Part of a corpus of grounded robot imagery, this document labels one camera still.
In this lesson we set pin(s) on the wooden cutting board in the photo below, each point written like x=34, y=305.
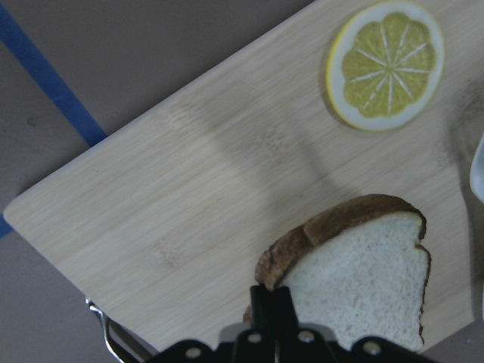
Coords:
x=162, y=223

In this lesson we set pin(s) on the lemon slice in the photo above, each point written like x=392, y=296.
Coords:
x=385, y=65

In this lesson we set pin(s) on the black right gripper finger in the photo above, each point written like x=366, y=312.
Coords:
x=273, y=310

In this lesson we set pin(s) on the white plastic spoon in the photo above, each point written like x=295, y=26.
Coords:
x=476, y=172

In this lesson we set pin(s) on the bread slice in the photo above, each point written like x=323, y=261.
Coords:
x=358, y=268

